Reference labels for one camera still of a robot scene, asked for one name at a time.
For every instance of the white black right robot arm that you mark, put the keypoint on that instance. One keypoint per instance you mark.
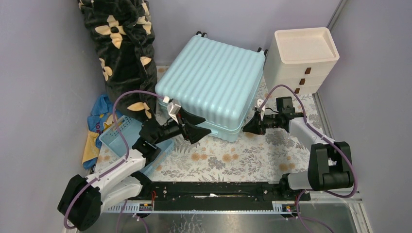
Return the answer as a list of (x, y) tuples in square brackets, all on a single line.
[(329, 161)]

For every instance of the light blue ribbed suitcase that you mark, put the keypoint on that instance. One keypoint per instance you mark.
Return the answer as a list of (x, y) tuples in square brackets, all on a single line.
[(216, 81)]

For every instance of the floral patterned floor mat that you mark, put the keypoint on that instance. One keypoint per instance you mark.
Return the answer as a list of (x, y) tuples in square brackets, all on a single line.
[(250, 158)]

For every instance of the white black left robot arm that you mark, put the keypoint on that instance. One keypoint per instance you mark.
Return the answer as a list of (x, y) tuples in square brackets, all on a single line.
[(85, 197)]

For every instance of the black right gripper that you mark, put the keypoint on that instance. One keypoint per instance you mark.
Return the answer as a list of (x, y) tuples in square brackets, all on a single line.
[(256, 125)]

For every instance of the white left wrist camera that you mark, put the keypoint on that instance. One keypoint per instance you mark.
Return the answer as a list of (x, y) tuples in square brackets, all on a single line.
[(173, 107)]

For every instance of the blue yellow cloth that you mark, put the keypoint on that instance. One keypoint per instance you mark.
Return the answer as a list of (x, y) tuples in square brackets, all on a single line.
[(100, 119)]

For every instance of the black floral plush blanket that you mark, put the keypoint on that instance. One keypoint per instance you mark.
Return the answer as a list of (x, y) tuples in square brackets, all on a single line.
[(123, 36)]

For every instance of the light blue perforated plastic basket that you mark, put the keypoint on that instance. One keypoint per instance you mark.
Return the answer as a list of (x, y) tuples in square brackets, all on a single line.
[(113, 146)]

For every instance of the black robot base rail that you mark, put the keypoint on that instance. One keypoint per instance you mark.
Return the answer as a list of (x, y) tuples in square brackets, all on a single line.
[(159, 197)]

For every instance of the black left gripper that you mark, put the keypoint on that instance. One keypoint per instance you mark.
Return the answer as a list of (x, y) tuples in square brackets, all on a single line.
[(185, 125)]

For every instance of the white three-drawer storage cabinet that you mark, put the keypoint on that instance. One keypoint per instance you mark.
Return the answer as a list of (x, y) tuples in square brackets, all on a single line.
[(299, 60)]

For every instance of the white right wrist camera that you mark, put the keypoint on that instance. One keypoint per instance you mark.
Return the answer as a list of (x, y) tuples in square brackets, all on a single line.
[(260, 105)]

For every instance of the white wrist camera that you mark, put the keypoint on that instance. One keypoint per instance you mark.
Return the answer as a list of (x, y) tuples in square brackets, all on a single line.
[(260, 105), (173, 107)]

